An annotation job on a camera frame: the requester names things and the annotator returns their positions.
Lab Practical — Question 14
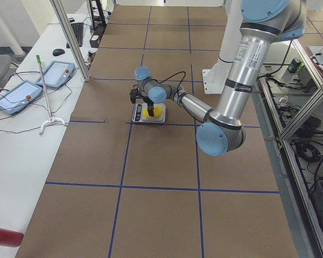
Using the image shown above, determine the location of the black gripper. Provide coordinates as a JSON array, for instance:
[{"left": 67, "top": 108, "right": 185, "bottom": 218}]
[{"left": 142, "top": 96, "right": 154, "bottom": 117}]

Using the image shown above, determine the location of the yellow mango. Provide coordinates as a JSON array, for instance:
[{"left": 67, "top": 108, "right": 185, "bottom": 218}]
[{"left": 143, "top": 106, "right": 163, "bottom": 118}]

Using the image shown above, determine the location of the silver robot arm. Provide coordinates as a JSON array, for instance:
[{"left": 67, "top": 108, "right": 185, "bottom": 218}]
[{"left": 130, "top": 1, "right": 307, "bottom": 156}]

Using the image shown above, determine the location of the silver digital kitchen scale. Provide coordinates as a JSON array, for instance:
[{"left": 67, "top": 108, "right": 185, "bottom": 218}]
[{"left": 131, "top": 103, "right": 166, "bottom": 124}]

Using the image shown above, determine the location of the black small box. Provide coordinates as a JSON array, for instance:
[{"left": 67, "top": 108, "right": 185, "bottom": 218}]
[{"left": 89, "top": 35, "right": 101, "bottom": 48}]

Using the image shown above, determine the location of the black monitor stand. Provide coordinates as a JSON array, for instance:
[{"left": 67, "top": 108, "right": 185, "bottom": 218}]
[{"left": 89, "top": 0, "right": 107, "bottom": 31}]

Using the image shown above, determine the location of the far blue teach pendant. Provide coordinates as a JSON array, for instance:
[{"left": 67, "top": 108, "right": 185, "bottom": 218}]
[{"left": 42, "top": 60, "right": 75, "bottom": 89}]

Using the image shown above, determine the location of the blue teach pendant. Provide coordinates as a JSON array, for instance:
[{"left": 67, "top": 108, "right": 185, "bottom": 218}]
[
  {"left": 42, "top": 60, "right": 75, "bottom": 89},
  {"left": 0, "top": 80, "right": 43, "bottom": 115}
]

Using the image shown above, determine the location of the black keyboard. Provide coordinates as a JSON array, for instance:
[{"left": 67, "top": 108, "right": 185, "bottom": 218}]
[{"left": 71, "top": 23, "right": 84, "bottom": 47}]

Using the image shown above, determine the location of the black computer mouse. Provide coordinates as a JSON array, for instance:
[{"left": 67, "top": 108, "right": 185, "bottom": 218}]
[{"left": 52, "top": 48, "right": 65, "bottom": 56}]

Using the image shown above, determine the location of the green tipped grabber stick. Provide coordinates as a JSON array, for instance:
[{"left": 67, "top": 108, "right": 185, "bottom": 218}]
[{"left": 36, "top": 55, "right": 66, "bottom": 136}]

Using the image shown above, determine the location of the near blue teach pendant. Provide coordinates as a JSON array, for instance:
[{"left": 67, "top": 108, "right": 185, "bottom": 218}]
[{"left": 0, "top": 80, "right": 43, "bottom": 115}]

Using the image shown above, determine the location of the red cylinder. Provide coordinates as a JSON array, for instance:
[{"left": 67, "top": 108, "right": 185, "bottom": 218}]
[{"left": 0, "top": 228, "right": 24, "bottom": 247}]

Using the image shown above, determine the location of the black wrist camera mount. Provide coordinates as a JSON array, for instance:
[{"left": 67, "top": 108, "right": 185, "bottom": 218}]
[{"left": 129, "top": 85, "right": 141, "bottom": 104}]

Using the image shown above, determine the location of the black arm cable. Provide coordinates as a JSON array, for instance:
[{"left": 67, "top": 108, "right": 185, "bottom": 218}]
[{"left": 157, "top": 70, "right": 186, "bottom": 95}]

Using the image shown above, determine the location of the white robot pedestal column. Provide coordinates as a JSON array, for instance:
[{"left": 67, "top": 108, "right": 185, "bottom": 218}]
[{"left": 202, "top": 0, "right": 243, "bottom": 94}]

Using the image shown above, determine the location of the aluminium frame post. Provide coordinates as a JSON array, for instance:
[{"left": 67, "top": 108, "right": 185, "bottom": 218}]
[{"left": 50, "top": 0, "right": 90, "bottom": 82}]

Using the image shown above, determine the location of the aluminium frame rail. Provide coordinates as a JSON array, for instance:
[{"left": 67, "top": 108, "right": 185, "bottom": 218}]
[{"left": 256, "top": 78, "right": 323, "bottom": 257}]

